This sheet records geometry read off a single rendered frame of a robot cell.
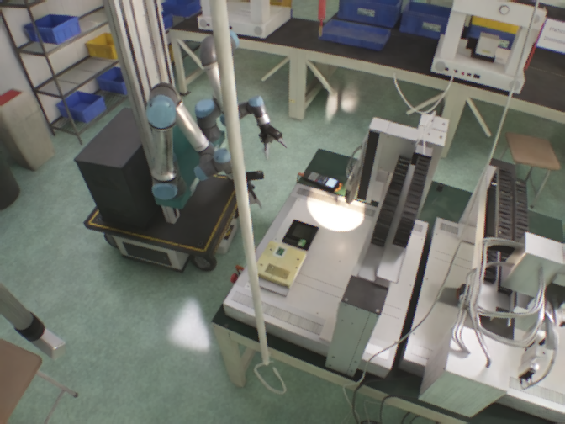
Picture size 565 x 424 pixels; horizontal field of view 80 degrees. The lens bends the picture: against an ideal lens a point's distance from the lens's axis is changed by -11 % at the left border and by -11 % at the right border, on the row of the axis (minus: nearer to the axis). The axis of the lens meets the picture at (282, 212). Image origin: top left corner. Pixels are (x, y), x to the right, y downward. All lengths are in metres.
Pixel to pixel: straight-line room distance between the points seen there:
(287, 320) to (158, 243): 1.21
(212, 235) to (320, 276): 1.02
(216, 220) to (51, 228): 1.44
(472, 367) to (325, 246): 0.81
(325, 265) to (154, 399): 1.26
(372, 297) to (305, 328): 0.41
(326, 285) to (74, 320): 1.74
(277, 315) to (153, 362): 1.13
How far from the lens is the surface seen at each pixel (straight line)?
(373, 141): 1.28
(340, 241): 1.62
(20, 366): 2.11
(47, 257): 3.11
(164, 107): 1.57
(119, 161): 2.19
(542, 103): 3.44
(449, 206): 2.07
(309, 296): 1.45
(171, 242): 2.37
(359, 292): 1.05
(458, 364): 1.03
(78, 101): 4.50
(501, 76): 3.32
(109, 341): 2.51
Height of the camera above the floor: 2.10
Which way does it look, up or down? 47 degrees down
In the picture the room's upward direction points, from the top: straight up
